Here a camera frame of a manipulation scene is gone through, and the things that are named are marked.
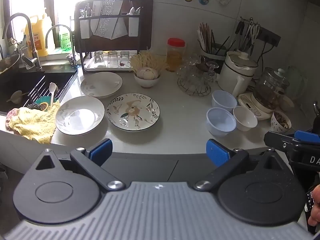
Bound clear plastic bowl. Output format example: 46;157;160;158
212;90;238;111
206;107;237;137

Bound white spoon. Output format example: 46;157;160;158
48;82;58;107

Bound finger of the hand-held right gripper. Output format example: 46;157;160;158
264;131;300;153
294;130;320;144

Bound white ceramic bowl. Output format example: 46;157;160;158
233;105;258;132

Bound red-lid plastic jar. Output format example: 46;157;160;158
166;38;186;73

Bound hanging kitchen utensils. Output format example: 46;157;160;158
234;17;261;53

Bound leaf-print bowl with scraps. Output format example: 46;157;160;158
270;110;292;134

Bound dark metal pan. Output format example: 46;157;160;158
0;53;21;75

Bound glass kettle on cream base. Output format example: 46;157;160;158
237;67;291;121

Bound bundle of chopsticks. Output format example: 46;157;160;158
197;22;217;53

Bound white electric pot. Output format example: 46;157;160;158
218;50;259;97

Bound plain steel knife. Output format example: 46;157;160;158
110;17;128;41

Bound dark metal kitchen rack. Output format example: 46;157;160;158
74;0;154;75

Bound tall dark grey faucet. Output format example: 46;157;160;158
2;12;43;71

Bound yellow detergent jug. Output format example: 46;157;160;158
25;13;56;57

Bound pink knitted cloth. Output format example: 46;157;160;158
5;107;18;131

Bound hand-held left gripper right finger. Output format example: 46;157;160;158
195;139;285;191

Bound hammered steel cleaver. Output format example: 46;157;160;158
89;0;123;40

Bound small bowl with chopsticks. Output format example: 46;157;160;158
6;90;28;105

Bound dark wall outlet strip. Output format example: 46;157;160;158
256;27;281;47

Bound person's right hand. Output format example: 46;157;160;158
307;184;320;227

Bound white cutlery holder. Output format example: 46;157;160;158
79;18;91;40
128;14;140;37

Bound teal flower-shaped mat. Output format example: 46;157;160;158
34;95;55;112

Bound drinking glasses on tray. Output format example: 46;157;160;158
83;54;133;72

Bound floral patterned plate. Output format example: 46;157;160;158
106;93;161;132

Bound cream bowl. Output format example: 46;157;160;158
134;67;161;89

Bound roll-up sink rack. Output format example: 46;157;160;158
25;74;76;106

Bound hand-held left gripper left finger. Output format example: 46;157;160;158
35;138;125;191

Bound garlic bulbs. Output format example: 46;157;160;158
137;66;159;80

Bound small chrome faucet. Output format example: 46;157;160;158
45;24;78;68

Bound glass cups on wire rack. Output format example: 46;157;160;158
176;54;220;97

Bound yellow dish cloth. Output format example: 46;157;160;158
9;101;61;145

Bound black kitchen sink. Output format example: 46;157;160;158
0;64;78;117

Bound white leaf-print plate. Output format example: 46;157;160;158
55;96;105;135
80;72;123;99

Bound bundle of dry noodles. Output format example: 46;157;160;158
130;51;170;75

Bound green dish soap bottle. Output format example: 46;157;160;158
59;27;73;51

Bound pale green kettle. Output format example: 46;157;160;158
284;66;308;101

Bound green and white utensil holder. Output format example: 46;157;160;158
199;41;228;62

